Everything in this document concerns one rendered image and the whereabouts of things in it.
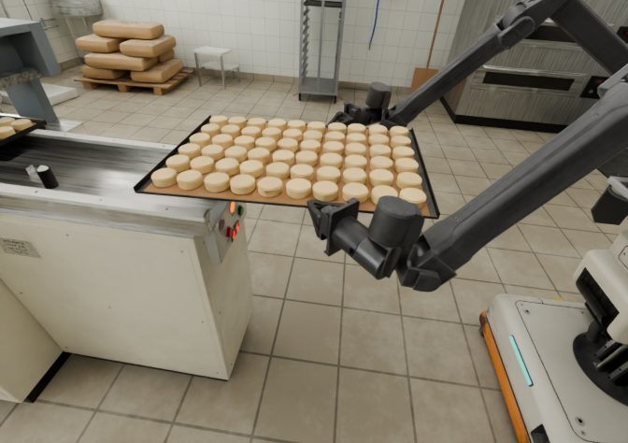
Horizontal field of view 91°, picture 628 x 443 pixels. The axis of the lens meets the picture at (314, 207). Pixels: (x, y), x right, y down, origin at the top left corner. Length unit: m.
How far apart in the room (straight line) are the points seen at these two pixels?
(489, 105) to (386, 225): 3.73
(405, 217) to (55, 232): 0.87
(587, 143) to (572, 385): 1.12
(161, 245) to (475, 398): 1.35
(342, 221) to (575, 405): 1.13
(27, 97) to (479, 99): 3.77
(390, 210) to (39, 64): 1.28
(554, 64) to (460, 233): 3.80
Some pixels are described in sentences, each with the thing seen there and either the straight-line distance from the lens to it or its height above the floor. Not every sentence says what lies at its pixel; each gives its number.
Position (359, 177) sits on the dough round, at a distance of 0.66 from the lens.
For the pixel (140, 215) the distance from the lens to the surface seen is 0.83.
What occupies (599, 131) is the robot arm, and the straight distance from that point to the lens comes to 0.52.
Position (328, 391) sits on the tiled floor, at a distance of 1.47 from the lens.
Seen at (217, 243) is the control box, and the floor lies 0.78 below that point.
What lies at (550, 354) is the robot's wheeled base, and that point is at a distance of 1.54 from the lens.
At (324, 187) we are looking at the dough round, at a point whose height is 1.02.
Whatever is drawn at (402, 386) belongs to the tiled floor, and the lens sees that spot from 1.54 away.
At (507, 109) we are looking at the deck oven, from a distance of 4.23.
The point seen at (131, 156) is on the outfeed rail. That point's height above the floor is 0.86.
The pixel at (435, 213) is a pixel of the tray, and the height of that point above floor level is 1.01.
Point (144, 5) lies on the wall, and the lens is 5.49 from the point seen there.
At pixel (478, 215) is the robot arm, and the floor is 1.10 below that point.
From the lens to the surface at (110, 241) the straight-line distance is 0.94.
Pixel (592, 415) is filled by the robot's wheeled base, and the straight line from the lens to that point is 1.49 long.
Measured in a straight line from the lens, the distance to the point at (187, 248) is 0.83.
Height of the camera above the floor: 1.36
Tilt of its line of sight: 38 degrees down
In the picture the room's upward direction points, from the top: 4 degrees clockwise
